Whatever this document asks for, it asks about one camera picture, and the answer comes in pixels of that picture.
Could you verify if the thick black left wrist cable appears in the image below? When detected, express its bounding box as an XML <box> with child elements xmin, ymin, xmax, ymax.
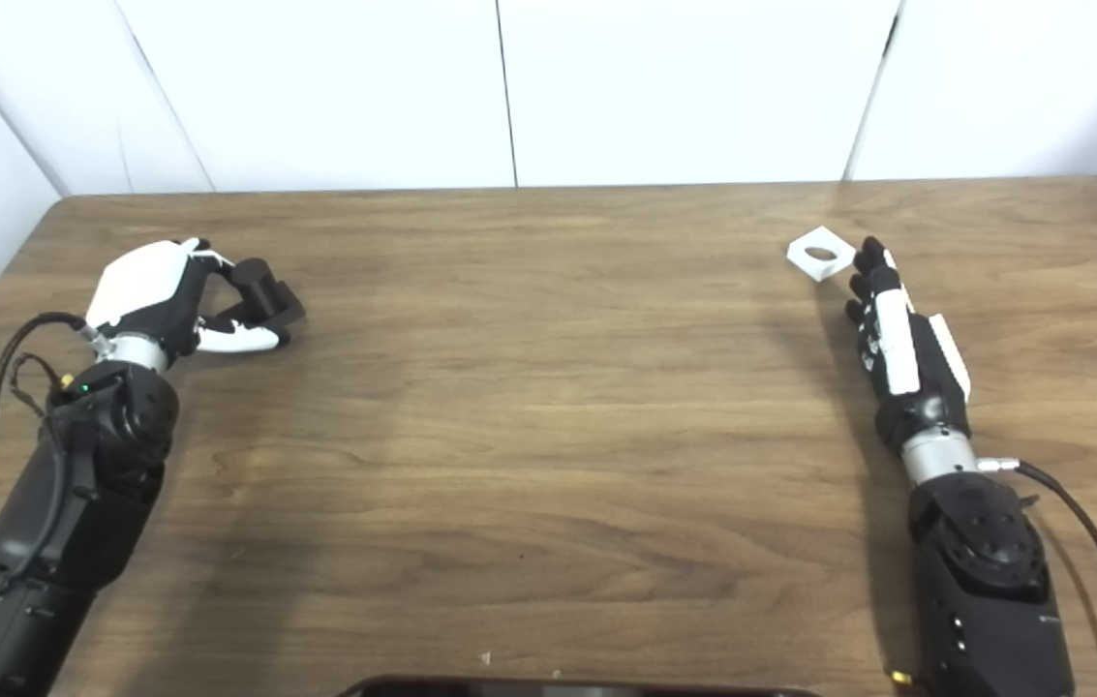
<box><xmin>0</xmin><ymin>312</ymin><xmax>113</xmax><ymax>616</ymax></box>

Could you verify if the white and black right hand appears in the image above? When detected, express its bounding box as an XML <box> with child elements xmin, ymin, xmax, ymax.
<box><xmin>843</xmin><ymin>236</ymin><xmax>973</xmax><ymax>456</ymax></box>

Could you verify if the black peg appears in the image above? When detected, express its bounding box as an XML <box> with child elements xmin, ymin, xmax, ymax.
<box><xmin>219</xmin><ymin>258</ymin><xmax>307</xmax><ymax>335</ymax></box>

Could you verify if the thick black right wrist cable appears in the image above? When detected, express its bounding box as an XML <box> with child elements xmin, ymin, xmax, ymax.
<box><xmin>977</xmin><ymin>457</ymin><xmax>1097</xmax><ymax>697</ymax></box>

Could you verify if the white and black left hand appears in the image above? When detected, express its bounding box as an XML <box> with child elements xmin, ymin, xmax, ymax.
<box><xmin>83</xmin><ymin>237</ymin><xmax>292</xmax><ymax>367</ymax></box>

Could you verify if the thick black wrist cable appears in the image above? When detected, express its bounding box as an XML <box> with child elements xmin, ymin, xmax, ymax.
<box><xmin>977</xmin><ymin>457</ymin><xmax>1097</xmax><ymax>697</ymax></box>
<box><xmin>0</xmin><ymin>312</ymin><xmax>113</xmax><ymax>616</ymax></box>

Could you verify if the white square piece with hole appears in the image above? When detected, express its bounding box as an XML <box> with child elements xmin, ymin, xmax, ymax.
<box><xmin>786</xmin><ymin>226</ymin><xmax>857</xmax><ymax>283</ymax></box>

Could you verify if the thin left wire yellow tag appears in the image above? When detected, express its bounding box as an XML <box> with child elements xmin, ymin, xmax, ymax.
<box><xmin>9</xmin><ymin>353</ymin><xmax>73</xmax><ymax>419</ymax></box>

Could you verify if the dark rounded robot body edge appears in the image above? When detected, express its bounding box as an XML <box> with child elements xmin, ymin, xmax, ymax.
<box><xmin>335</xmin><ymin>675</ymin><xmax>825</xmax><ymax>697</ymax></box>

